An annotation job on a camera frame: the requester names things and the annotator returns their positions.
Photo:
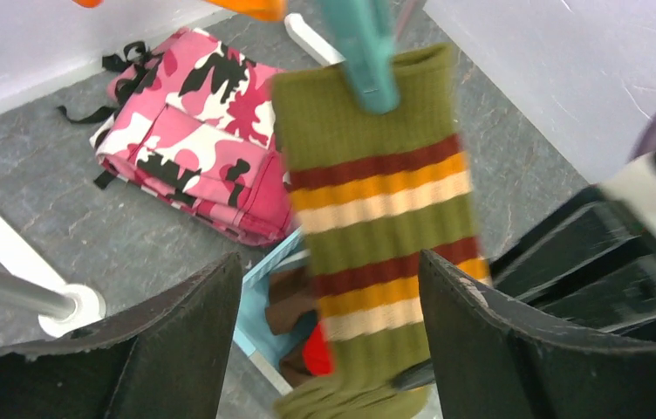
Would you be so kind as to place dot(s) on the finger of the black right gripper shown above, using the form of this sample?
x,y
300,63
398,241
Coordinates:
x,y
590,262

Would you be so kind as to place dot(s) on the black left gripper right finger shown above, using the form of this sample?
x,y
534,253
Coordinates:
x,y
496,357

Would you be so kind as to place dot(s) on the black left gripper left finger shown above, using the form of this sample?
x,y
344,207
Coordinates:
x,y
163,358

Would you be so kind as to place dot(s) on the dark brown sock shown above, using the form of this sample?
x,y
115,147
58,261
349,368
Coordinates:
x,y
290,300

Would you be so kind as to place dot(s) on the red sock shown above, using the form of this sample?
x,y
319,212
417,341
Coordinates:
x,y
316,353

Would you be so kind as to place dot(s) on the white round clip hanger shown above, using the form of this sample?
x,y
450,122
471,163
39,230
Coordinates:
x,y
364,37

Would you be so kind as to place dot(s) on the light blue plastic basket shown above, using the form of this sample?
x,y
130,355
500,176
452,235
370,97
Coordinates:
x,y
252,333

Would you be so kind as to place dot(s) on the white drying rack stand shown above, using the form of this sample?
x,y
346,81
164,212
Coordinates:
x,y
62,236

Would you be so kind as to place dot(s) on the pink camouflage cloth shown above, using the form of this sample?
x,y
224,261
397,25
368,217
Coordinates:
x,y
192,124

